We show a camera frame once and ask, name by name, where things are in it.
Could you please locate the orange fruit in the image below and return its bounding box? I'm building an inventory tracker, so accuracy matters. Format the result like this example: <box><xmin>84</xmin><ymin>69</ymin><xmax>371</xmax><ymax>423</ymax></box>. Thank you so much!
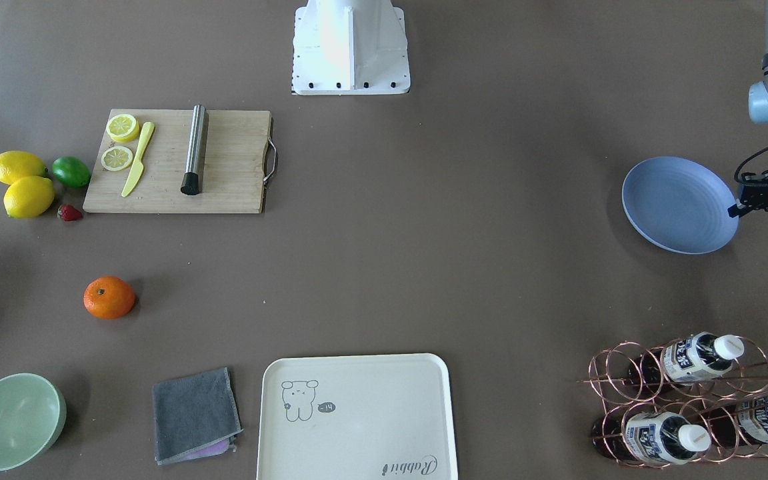
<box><xmin>83</xmin><ymin>276</ymin><xmax>136</xmax><ymax>320</ymax></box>

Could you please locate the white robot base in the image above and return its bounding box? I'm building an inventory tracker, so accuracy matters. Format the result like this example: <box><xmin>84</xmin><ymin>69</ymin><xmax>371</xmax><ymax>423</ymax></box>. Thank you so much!
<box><xmin>291</xmin><ymin>1</ymin><xmax>411</xmax><ymax>95</ymax></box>

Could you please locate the blue plate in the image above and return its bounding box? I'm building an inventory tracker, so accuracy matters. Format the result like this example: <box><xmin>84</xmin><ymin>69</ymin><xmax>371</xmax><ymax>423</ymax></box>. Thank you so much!
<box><xmin>621</xmin><ymin>156</ymin><xmax>739</xmax><ymax>255</ymax></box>

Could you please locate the tea bottle upper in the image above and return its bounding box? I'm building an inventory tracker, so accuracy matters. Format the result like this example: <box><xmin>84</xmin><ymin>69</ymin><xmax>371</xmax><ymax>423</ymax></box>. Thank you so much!
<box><xmin>625</xmin><ymin>331</ymin><xmax>745</xmax><ymax>394</ymax></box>

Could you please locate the tea bottle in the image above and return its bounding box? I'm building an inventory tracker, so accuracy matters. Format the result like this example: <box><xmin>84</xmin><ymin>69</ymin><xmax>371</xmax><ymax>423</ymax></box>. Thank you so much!
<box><xmin>591</xmin><ymin>412</ymin><xmax>712</xmax><ymax>467</ymax></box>
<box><xmin>625</xmin><ymin>331</ymin><xmax>745</xmax><ymax>394</ymax></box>
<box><xmin>702</xmin><ymin>395</ymin><xmax>768</xmax><ymax>447</ymax></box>

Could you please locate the cream rabbit tray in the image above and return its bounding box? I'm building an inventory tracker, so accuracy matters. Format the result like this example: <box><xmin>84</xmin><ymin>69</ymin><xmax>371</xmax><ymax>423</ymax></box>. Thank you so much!
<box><xmin>256</xmin><ymin>353</ymin><xmax>459</xmax><ymax>479</ymax></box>

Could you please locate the bamboo cutting board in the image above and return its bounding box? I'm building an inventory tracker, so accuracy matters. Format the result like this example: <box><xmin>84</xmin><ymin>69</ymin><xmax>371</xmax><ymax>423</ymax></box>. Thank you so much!
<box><xmin>83</xmin><ymin>107</ymin><xmax>272</xmax><ymax>215</ymax></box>

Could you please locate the steel muddler black tip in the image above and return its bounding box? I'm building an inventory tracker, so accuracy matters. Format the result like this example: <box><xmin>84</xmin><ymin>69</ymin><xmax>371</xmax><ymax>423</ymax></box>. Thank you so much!
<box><xmin>181</xmin><ymin>104</ymin><xmax>209</xmax><ymax>195</ymax></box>

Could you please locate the grey folded cloth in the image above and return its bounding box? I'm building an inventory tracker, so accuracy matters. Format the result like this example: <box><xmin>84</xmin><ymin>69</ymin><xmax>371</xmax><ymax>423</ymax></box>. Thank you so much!
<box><xmin>151</xmin><ymin>367</ymin><xmax>243</xmax><ymax>467</ymax></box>

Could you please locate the yellow plastic knife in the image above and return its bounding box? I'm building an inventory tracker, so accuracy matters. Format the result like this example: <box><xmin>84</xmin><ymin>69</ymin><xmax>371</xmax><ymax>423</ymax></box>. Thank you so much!
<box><xmin>120</xmin><ymin>121</ymin><xmax>155</xmax><ymax>197</ymax></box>

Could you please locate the lemon half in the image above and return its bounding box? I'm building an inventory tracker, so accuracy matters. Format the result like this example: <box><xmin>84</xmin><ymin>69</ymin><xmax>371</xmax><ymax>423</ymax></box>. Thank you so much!
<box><xmin>105</xmin><ymin>113</ymin><xmax>141</xmax><ymax>143</ymax></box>

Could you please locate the lemon slice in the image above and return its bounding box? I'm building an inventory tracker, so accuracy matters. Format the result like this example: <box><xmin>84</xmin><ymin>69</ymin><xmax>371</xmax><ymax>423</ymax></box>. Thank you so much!
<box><xmin>100</xmin><ymin>145</ymin><xmax>135</xmax><ymax>172</ymax></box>

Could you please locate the green lime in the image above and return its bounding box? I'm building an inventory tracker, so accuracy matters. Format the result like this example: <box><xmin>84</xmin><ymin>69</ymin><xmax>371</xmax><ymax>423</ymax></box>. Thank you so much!
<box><xmin>51</xmin><ymin>156</ymin><xmax>91</xmax><ymax>188</ymax></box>

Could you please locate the red strawberry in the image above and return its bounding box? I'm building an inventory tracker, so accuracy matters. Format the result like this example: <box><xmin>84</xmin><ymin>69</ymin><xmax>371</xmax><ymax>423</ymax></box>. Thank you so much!
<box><xmin>56</xmin><ymin>204</ymin><xmax>83</xmax><ymax>222</ymax></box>

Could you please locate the yellow lemon near strawberry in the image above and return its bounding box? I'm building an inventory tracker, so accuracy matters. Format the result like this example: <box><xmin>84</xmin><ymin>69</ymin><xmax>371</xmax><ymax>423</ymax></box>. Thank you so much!
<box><xmin>3</xmin><ymin>176</ymin><xmax>55</xmax><ymax>219</ymax></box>

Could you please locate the yellow lemon far side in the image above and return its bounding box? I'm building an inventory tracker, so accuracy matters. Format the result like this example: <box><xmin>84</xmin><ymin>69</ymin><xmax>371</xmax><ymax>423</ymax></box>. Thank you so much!
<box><xmin>0</xmin><ymin>150</ymin><xmax>47</xmax><ymax>185</ymax></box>

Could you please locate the green bowl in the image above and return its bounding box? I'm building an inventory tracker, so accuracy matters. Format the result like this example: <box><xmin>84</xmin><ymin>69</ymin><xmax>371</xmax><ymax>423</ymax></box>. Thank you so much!
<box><xmin>0</xmin><ymin>373</ymin><xmax>67</xmax><ymax>471</ymax></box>

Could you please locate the copper wire bottle rack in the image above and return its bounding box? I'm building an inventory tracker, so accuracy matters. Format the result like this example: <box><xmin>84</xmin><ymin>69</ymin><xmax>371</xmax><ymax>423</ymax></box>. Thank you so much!
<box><xmin>586</xmin><ymin>335</ymin><xmax>768</xmax><ymax>469</ymax></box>

